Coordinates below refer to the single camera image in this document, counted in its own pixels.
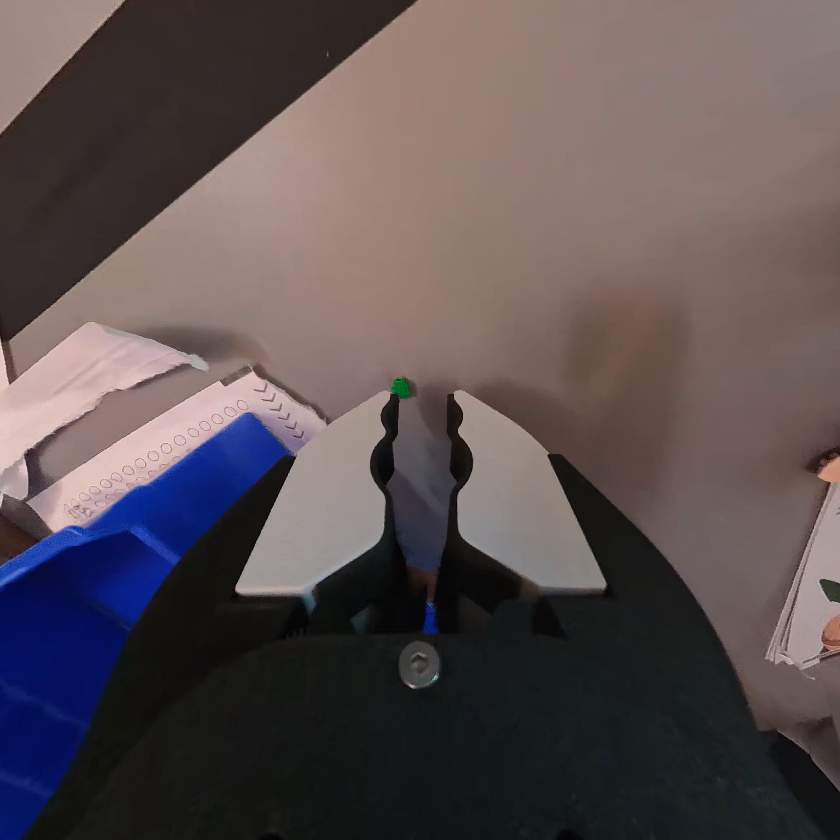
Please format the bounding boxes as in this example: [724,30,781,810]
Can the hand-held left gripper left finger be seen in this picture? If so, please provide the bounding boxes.
[235,390,412,626]

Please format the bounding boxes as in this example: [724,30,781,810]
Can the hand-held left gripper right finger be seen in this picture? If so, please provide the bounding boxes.
[435,389,609,629]

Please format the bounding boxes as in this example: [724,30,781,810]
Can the grey desk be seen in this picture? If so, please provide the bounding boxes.
[0,0,840,746]

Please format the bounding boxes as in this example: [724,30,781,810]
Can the white paper bag with circles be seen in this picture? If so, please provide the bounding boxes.
[26,366,329,534]

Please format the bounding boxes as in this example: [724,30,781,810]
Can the blue plastic bin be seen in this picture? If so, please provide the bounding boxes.
[0,412,295,840]

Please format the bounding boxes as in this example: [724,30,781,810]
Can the torn white paper bag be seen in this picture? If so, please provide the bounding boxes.
[0,322,211,503]

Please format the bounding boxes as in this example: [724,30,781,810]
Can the plant print instruction booklet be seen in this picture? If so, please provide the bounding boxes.
[764,482,840,680]

